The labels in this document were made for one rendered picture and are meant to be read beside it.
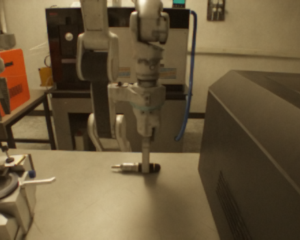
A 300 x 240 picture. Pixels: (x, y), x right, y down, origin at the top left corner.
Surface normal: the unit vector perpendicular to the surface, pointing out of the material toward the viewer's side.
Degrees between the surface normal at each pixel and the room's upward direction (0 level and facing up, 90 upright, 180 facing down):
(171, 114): 90
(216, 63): 90
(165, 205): 0
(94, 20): 104
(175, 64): 90
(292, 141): 58
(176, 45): 90
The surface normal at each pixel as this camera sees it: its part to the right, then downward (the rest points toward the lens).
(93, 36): -0.09, 0.62
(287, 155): -0.83, -0.50
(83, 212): 0.02, -0.92
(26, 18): 0.00, 0.39
